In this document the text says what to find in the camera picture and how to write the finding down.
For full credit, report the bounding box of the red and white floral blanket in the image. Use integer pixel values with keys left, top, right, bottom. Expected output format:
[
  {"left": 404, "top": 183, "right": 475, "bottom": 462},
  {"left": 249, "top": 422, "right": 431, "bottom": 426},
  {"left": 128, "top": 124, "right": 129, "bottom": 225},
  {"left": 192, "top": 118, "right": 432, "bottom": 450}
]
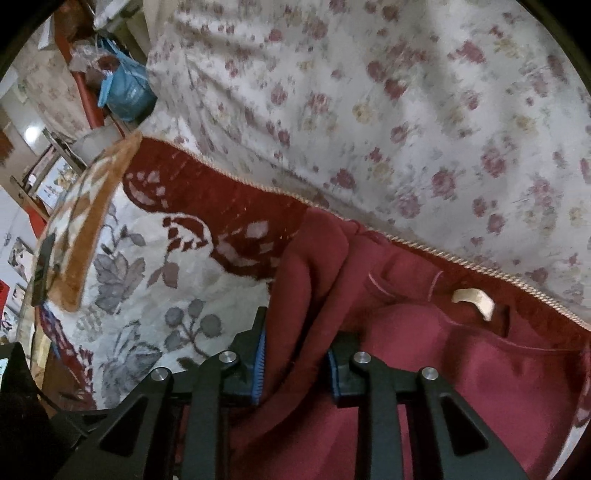
[{"left": 36, "top": 137, "right": 591, "bottom": 411}]

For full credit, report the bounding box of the white rose print bed sheet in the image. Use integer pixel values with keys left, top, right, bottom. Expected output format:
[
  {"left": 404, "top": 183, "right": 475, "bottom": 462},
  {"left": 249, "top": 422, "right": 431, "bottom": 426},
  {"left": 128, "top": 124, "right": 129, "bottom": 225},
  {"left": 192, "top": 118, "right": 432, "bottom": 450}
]
[{"left": 140, "top": 0, "right": 591, "bottom": 321}]

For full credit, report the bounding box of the blue plastic bag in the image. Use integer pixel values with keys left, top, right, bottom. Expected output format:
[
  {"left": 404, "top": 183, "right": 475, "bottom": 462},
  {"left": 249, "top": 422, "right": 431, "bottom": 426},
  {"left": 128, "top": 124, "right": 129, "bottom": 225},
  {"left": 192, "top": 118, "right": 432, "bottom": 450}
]
[{"left": 96, "top": 39, "right": 156, "bottom": 123}]

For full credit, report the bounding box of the red wooden furniture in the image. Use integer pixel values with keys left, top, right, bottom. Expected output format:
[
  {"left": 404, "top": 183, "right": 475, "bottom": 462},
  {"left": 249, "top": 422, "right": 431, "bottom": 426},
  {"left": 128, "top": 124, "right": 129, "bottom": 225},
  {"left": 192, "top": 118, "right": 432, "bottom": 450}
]
[{"left": 59, "top": 0, "right": 106, "bottom": 131}]

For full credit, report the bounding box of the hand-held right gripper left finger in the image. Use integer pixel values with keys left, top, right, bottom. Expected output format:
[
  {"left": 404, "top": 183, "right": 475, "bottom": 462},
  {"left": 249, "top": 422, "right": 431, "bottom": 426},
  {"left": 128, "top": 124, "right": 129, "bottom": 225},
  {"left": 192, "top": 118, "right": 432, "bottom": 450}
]
[{"left": 58, "top": 307, "right": 269, "bottom": 480}]

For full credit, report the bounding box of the maroon knit garment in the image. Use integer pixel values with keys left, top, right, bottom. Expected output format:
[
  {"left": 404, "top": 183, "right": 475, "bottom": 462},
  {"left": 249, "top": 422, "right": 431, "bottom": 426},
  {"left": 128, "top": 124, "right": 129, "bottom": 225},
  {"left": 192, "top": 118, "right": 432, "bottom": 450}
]
[{"left": 228, "top": 208, "right": 591, "bottom": 480}]

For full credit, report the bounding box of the black flat device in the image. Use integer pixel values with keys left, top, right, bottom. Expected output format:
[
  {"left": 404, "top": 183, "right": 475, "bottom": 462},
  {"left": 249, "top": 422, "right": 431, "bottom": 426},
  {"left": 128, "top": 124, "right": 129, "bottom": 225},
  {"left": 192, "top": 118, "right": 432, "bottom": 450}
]
[{"left": 31, "top": 232, "right": 57, "bottom": 308}]

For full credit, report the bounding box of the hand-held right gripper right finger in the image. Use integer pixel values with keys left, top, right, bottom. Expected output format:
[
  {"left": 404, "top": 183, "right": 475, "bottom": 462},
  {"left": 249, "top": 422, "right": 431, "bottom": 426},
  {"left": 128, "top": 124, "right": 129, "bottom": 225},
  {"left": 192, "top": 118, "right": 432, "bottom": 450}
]
[{"left": 326, "top": 334, "right": 532, "bottom": 480}]

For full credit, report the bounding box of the wooden rack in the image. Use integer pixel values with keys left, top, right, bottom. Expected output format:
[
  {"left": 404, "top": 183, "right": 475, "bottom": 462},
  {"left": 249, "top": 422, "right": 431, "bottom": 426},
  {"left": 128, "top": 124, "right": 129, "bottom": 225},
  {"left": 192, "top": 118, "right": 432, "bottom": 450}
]
[{"left": 10, "top": 128, "right": 89, "bottom": 206}]

